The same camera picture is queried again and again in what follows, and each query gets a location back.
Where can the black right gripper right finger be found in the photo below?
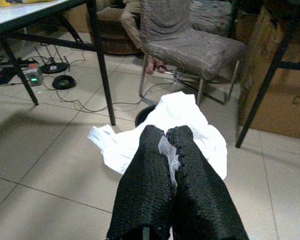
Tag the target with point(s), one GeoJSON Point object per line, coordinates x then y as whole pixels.
{"type": "Point", "coordinates": [202, 200]}

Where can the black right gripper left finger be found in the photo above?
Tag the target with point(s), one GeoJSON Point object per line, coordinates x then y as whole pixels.
{"type": "Point", "coordinates": [142, 187]}

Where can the white plastic bag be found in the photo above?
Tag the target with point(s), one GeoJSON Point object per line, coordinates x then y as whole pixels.
{"type": "Point", "coordinates": [190, 112]}

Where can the black round rubbish bin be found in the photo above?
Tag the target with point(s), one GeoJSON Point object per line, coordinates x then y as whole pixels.
{"type": "Point", "coordinates": [142, 116]}

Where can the brown round pouf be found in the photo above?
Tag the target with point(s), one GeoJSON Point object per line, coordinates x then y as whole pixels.
{"type": "Point", "coordinates": [115, 47]}

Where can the black flat disc device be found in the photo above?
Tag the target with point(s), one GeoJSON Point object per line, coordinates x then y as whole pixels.
{"type": "Point", "coordinates": [50, 68]}

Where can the brown cardboard box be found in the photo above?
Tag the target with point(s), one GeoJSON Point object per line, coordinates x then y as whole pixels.
{"type": "Point", "coordinates": [290, 75]}

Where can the grey box with red button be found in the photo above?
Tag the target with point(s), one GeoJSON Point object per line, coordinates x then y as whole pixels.
{"type": "Point", "coordinates": [35, 75]}

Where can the person in beige trousers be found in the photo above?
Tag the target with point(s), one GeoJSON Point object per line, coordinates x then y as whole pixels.
{"type": "Point", "coordinates": [131, 27]}

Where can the black box device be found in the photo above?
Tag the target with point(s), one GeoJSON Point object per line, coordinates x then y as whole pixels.
{"type": "Point", "coordinates": [5, 76]}

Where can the grey patterned seat cushion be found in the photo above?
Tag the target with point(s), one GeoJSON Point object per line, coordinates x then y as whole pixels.
{"type": "Point", "coordinates": [210, 17]}

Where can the white folding table black legs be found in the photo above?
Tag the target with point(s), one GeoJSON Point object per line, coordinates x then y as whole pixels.
{"type": "Point", "coordinates": [27, 12]}

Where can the yellow flat item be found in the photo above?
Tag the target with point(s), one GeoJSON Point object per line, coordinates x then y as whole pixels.
{"type": "Point", "coordinates": [5, 3]}

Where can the black metal table frame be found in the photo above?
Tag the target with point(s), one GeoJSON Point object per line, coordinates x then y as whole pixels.
{"type": "Point", "coordinates": [262, 87]}

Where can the grey woven metal-frame chair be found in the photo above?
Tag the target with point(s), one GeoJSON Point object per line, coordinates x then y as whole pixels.
{"type": "Point", "coordinates": [190, 47]}

